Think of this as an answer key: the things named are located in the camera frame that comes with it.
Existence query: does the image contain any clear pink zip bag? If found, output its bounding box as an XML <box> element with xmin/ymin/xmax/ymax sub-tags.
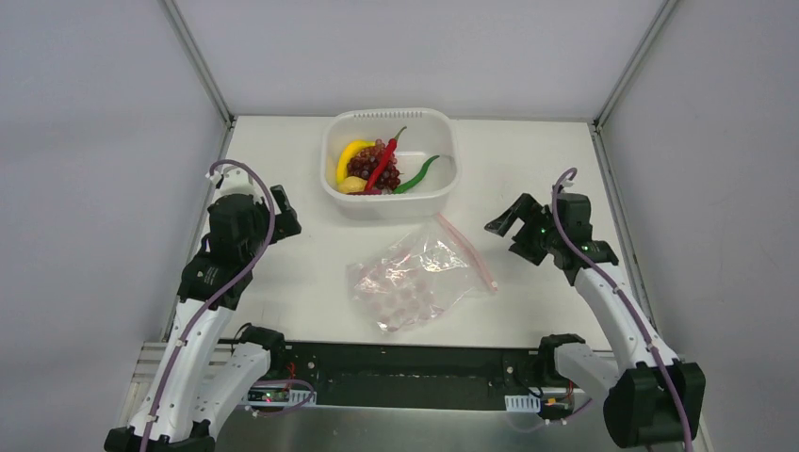
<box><xmin>346</xmin><ymin>214</ymin><xmax>498</xmax><ymax>333</ymax></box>

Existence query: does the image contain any red grape bunch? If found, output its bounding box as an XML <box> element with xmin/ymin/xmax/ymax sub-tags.
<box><xmin>348</xmin><ymin>140</ymin><xmax>401</xmax><ymax>191</ymax></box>

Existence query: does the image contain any white plastic basket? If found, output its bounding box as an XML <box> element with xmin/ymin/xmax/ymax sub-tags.
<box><xmin>320</xmin><ymin>108</ymin><xmax>462</xmax><ymax>219</ymax></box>

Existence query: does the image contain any red chili pepper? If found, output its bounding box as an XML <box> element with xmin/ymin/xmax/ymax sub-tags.
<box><xmin>365</xmin><ymin>126</ymin><xmax>407</xmax><ymax>191</ymax></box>

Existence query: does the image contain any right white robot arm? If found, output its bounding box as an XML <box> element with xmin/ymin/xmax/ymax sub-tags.
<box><xmin>484</xmin><ymin>193</ymin><xmax>706</xmax><ymax>450</ymax></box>

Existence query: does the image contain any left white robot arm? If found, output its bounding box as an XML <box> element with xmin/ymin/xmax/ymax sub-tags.
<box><xmin>104</xmin><ymin>185</ymin><xmax>302</xmax><ymax>451</ymax></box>

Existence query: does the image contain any yellow lemon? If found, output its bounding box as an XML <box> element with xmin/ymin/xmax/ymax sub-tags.
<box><xmin>337</xmin><ymin>176</ymin><xmax>367</xmax><ymax>194</ymax></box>

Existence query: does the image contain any yellow banana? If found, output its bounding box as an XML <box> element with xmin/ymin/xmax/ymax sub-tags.
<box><xmin>335</xmin><ymin>139</ymin><xmax>375</xmax><ymax>184</ymax></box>

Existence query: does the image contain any green chili pepper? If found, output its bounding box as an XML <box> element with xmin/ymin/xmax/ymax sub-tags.
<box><xmin>393</xmin><ymin>155</ymin><xmax>439</xmax><ymax>194</ymax></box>

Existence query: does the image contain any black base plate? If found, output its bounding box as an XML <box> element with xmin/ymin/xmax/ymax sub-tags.
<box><xmin>261</xmin><ymin>342</ymin><xmax>574</xmax><ymax>411</ymax></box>

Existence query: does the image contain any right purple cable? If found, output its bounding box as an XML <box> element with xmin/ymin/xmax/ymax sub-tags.
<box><xmin>551</xmin><ymin>167</ymin><xmax>695</xmax><ymax>452</ymax></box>

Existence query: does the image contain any left aluminium frame post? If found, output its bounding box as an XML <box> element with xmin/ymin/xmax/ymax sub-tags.
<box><xmin>159</xmin><ymin>0</ymin><xmax>235</xmax><ymax>128</ymax></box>

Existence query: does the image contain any aluminium frame post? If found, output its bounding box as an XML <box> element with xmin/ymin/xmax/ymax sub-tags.
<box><xmin>594</xmin><ymin>0</ymin><xmax>681</xmax><ymax>131</ymax></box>
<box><xmin>159</xmin><ymin>0</ymin><xmax>235</xmax><ymax>128</ymax></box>

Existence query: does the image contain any right aluminium frame post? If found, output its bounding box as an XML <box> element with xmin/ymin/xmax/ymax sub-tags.
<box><xmin>594</xmin><ymin>0</ymin><xmax>681</xmax><ymax>131</ymax></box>

